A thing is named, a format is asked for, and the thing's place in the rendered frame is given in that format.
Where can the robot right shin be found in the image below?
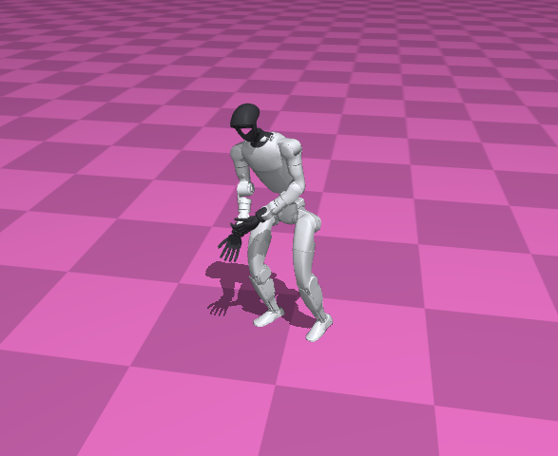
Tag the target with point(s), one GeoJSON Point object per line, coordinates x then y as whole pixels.
{"type": "Point", "coordinates": [266, 292]}

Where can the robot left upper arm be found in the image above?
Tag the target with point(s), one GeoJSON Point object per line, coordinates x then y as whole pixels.
{"type": "Point", "coordinates": [291, 150]}

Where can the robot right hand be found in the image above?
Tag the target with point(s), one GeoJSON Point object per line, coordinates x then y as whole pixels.
{"type": "Point", "coordinates": [233, 242]}

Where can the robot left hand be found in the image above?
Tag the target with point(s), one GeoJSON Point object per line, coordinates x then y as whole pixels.
{"type": "Point", "coordinates": [250, 223]}

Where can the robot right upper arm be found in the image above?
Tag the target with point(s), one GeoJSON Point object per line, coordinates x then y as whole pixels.
{"type": "Point", "coordinates": [245, 187]}

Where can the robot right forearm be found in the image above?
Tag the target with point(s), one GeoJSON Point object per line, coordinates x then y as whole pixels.
{"type": "Point", "coordinates": [244, 207]}

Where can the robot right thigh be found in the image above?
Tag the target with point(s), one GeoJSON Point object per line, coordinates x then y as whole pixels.
{"type": "Point", "coordinates": [259, 241]}

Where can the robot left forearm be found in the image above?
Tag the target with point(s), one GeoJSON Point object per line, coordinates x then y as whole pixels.
{"type": "Point", "coordinates": [286, 198]}

